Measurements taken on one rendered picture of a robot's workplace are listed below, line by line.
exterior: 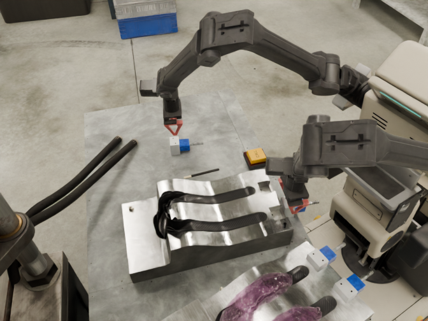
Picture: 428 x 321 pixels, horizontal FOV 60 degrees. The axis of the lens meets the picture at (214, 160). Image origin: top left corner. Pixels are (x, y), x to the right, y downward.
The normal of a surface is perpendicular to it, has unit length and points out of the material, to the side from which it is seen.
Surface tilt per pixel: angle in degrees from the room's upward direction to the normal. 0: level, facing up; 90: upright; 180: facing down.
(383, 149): 51
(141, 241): 0
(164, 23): 91
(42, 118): 0
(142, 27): 91
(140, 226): 0
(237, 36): 43
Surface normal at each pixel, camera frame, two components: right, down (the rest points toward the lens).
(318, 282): -0.02, -0.70
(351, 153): -0.59, -0.11
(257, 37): 0.68, -0.04
